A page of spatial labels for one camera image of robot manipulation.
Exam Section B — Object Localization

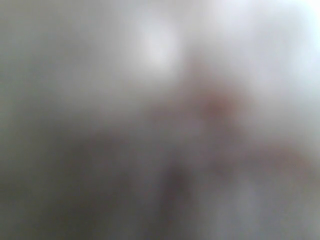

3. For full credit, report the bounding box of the pink teddy bear striped sweater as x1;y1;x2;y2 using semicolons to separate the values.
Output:
0;0;320;240

